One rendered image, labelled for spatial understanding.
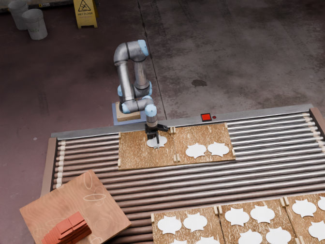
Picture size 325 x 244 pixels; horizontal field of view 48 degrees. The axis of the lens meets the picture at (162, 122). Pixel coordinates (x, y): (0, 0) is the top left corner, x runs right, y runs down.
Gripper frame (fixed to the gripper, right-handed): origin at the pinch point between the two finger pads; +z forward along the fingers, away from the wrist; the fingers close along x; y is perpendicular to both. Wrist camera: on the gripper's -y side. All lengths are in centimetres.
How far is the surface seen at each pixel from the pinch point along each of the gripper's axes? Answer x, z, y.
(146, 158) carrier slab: 11.7, 0.6, 10.8
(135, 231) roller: 63, 2, 32
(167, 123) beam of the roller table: -18.5, 2.6, -13.8
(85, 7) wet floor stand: -346, 62, 17
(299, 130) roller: 22, 3, -105
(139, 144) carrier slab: -3.0, 0.6, 12.9
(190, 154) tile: 19.3, -0.5, -19.5
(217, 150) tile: 22.4, -0.5, -38.4
